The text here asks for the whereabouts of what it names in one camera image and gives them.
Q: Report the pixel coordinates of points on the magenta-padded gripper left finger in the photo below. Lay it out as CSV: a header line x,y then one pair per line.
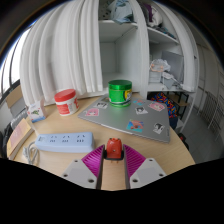
x,y
80,171

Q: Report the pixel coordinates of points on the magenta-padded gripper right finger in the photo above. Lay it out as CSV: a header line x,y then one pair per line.
x,y
146,171

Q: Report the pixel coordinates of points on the light blue power strip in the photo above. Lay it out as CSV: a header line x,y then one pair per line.
x,y
63,142

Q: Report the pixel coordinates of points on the silver laptop with stickers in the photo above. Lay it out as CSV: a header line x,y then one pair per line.
x,y
116,118

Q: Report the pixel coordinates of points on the white jar with red lid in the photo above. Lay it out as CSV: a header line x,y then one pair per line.
x,y
66,103

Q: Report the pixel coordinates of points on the yellow and pink book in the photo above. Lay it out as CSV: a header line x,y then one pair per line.
x,y
18,136

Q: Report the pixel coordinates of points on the small white printed box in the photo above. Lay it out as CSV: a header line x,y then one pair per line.
x,y
36,111

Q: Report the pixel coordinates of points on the grey ribbed radiator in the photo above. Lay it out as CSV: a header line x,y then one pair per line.
x,y
18,120

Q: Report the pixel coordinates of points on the black bag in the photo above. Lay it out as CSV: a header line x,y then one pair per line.
x,y
4,145

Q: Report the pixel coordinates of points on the green round tin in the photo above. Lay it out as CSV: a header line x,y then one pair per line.
x,y
120,94

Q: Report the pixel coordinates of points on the grey box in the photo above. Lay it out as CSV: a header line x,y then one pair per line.
x,y
19,107

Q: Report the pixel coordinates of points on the brown cardboard box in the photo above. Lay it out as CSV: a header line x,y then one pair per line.
x,y
14,96

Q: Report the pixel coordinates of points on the white shelf unit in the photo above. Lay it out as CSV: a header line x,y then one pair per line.
x,y
133,56

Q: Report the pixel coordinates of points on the white curtain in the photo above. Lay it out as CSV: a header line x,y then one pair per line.
x,y
63,50

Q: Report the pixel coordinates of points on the dark-framed window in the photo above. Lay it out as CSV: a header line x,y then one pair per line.
x,y
10,70

